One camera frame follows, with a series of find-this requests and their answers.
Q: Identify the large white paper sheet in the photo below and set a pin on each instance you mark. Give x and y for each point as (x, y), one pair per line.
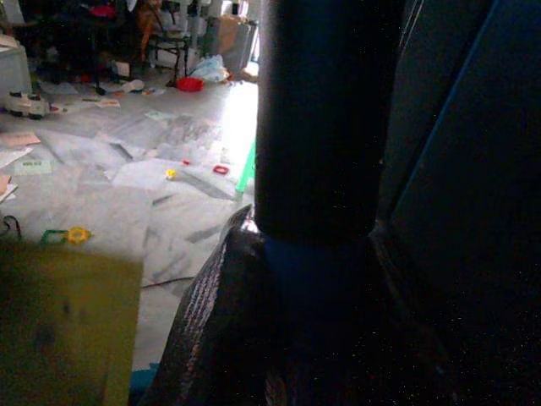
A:
(114, 211)

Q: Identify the white crumpled object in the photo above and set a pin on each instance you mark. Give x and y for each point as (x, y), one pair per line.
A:
(133, 86)

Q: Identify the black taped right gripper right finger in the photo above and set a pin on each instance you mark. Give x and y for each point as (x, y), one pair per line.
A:
(406, 338)

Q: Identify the pale green label card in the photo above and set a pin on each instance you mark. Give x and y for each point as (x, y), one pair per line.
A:
(33, 166)

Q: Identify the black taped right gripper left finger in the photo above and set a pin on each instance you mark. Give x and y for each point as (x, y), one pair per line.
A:
(220, 321)

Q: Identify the yellow gear toy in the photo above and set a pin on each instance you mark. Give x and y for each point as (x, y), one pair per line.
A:
(79, 235)

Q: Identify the white toy truck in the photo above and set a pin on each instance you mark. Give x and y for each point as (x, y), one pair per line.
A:
(26, 104)

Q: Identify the brown cardboard box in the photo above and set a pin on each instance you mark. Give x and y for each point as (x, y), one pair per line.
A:
(231, 39)

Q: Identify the pink paper sheet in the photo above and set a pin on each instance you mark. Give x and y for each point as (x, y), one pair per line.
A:
(19, 138)

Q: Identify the green square frame toy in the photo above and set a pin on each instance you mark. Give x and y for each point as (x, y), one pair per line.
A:
(51, 237)

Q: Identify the white plastic bag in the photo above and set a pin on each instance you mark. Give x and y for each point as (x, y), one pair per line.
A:
(210, 69)

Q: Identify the black metal chair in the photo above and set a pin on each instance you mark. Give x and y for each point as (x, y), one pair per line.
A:
(170, 46)

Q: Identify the dark blue panel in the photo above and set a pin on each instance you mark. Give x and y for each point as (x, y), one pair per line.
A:
(473, 139)

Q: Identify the green plastic strip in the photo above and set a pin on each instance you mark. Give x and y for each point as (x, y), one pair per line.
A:
(246, 171)

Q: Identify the yellow-green blurry box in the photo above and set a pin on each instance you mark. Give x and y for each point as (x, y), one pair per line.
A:
(63, 325)

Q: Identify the red plastic bowl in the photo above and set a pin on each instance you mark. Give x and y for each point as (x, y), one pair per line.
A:
(189, 84)

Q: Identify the pale green paper sheet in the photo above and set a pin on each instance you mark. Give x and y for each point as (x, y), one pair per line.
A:
(160, 115)

